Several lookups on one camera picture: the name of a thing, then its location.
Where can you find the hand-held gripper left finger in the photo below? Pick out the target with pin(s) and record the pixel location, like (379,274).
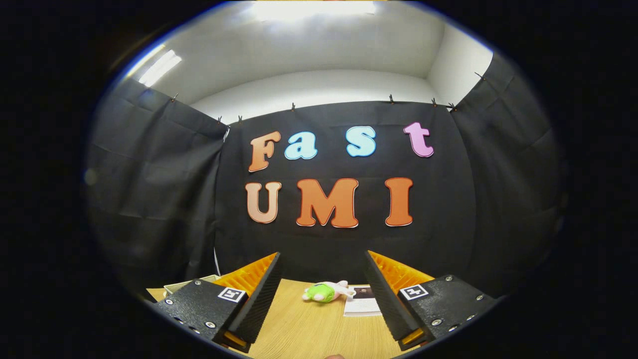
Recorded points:
(261,299)

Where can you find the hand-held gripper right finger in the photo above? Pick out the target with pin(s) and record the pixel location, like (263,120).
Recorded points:
(384,299)

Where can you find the beige fabric storage box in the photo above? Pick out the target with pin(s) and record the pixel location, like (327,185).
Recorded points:
(187,285)

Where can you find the white book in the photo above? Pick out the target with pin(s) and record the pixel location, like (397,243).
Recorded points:
(361,301)

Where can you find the green and pink plush toy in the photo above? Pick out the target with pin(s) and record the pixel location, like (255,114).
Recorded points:
(321,293)

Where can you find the black backdrop cloth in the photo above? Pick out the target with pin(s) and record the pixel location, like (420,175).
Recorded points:
(448,199)

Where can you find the ceiling light panel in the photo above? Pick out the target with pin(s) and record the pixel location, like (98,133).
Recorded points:
(160,67)

